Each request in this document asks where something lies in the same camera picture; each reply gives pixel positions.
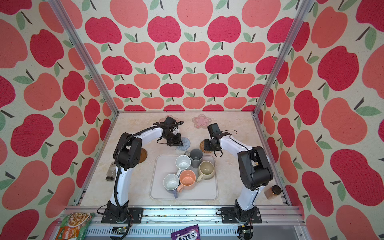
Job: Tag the grey spice bottle lying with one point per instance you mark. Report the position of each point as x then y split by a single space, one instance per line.
111 173

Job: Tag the white plastic tray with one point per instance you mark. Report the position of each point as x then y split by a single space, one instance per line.
206 190

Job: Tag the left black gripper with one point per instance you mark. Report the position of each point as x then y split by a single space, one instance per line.
177 143

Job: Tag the orange mug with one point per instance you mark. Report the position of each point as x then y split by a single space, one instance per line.
187 180

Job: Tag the white mug purple handle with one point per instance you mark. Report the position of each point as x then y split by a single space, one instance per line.
171 183

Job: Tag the beige mug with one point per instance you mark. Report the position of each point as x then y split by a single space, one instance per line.
206 171

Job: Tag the green snack bag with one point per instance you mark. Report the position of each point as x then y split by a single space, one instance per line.
75 226

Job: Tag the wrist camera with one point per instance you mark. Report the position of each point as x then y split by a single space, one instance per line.
214 130
170 123

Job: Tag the dark grey mug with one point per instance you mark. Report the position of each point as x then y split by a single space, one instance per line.
196 156

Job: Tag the aluminium frame post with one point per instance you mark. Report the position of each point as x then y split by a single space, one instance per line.
67 24
286 47

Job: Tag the aluminium front rail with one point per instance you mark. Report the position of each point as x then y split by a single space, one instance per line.
278 222

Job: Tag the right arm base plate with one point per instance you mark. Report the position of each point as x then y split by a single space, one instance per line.
229 215

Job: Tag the black lid spice jar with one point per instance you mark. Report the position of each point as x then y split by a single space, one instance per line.
273 192

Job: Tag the right aluminium frame post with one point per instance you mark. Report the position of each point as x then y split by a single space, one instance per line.
286 47

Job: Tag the grey round woven coaster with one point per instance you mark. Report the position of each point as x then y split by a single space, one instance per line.
185 144

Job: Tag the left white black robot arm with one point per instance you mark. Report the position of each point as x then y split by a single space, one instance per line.
127 155

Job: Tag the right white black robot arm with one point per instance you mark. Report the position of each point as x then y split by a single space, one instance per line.
254 168

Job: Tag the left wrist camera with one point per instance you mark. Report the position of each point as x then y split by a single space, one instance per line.
170 123

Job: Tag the brown round wooden coaster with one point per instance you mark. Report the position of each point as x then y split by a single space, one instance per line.
144 155

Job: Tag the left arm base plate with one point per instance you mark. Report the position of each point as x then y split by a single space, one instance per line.
133 215

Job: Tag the tan round rattan coaster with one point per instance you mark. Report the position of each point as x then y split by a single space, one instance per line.
202 148

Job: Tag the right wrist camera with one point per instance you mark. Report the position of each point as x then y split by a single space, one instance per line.
214 130

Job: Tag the white mug upper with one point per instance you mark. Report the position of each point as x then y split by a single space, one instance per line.
183 162

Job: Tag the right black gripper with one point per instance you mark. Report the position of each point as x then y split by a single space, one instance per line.
206 147

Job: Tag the left aluminium frame post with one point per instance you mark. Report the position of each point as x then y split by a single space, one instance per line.
67 24

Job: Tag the purple Fox's candy bag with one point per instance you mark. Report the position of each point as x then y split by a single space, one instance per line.
188 233

